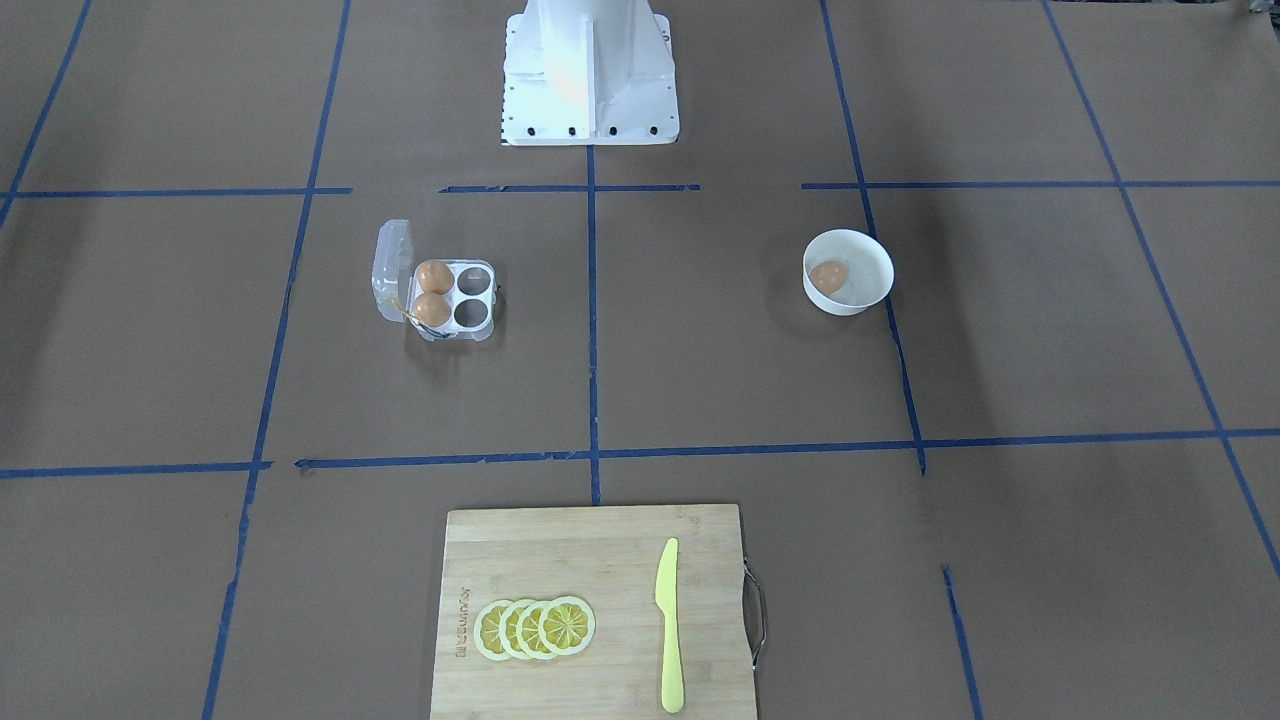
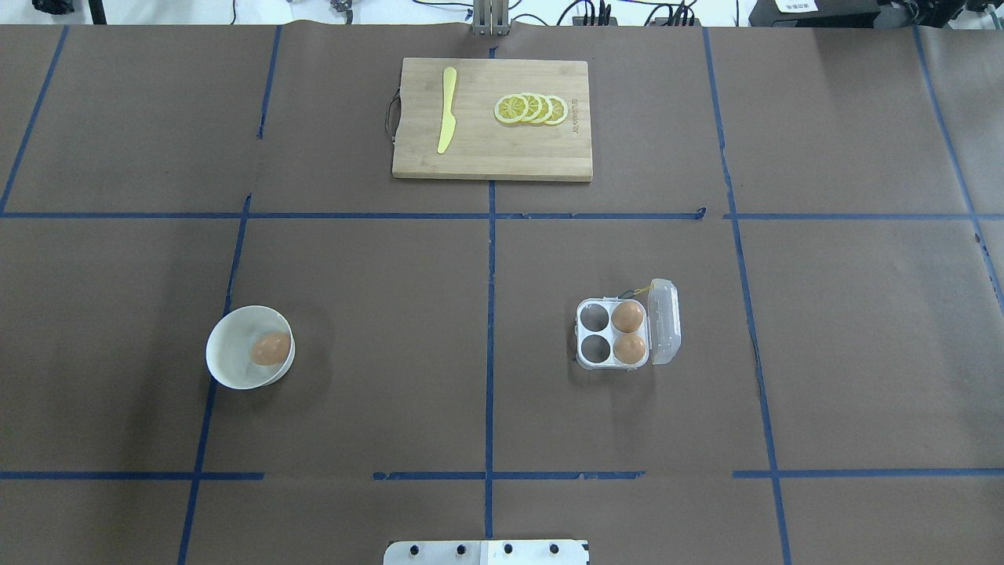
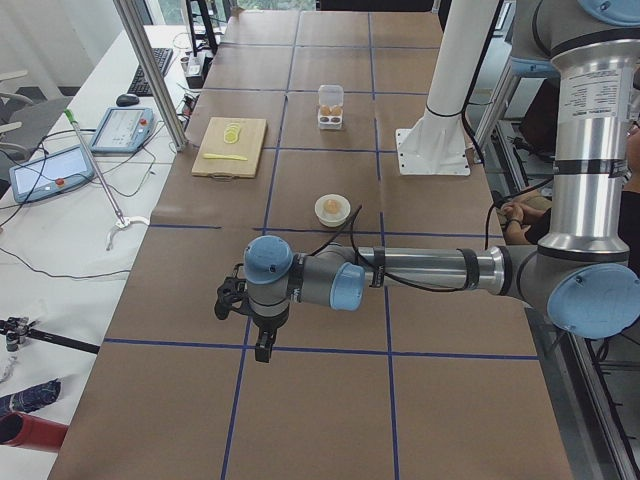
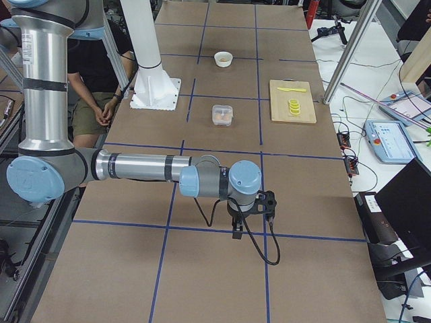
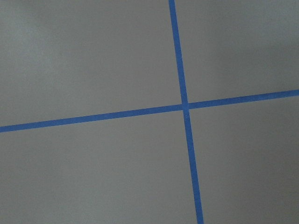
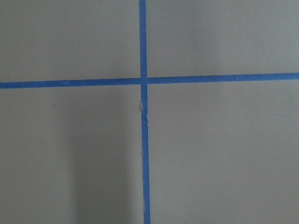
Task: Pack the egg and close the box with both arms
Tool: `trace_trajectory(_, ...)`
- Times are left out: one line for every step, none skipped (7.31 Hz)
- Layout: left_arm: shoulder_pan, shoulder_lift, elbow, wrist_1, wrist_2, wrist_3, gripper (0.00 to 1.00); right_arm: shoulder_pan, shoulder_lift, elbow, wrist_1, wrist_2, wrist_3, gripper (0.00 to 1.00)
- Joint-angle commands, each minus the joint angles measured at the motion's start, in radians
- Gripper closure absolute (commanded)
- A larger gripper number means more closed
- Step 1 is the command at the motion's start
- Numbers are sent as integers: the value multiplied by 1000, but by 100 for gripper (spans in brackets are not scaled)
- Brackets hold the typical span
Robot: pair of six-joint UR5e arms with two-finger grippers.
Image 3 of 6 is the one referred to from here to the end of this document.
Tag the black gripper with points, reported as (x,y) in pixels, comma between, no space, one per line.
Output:
(266,325)

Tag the brown egg from bowl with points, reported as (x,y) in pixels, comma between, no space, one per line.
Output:
(332,206)

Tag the clear plastic egg box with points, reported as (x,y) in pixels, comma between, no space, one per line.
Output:
(330,94)

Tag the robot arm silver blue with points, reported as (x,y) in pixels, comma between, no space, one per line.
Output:
(577,274)

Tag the white bowl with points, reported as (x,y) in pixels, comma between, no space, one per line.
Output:
(332,220)

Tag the yellow plastic knife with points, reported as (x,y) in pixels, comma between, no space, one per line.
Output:
(229,157)

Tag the wooden cutting board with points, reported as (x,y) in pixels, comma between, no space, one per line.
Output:
(249,145)

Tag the lemon slice stack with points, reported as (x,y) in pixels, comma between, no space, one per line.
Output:
(231,132)

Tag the folded dark umbrella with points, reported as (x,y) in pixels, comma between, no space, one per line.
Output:
(31,399)

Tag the black tripod clamp tool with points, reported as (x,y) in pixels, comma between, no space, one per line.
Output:
(17,330)

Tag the red cylinder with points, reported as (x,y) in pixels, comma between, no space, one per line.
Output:
(30,432)

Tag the teach pendant far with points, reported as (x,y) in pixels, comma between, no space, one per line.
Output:
(122,130)

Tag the teach pendant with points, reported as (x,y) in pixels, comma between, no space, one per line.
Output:
(122,130)
(52,175)

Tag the teach pendant near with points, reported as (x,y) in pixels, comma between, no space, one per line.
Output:
(52,175)

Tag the black computer mouse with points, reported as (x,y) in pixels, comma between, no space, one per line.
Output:
(126,100)

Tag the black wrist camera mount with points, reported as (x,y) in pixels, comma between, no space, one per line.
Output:
(232,296)

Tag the grabber stick green handle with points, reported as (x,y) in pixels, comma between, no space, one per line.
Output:
(122,221)

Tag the white camera pole with base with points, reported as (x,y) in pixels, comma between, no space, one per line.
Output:
(436,144)

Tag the aluminium frame post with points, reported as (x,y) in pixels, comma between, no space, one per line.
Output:
(136,33)

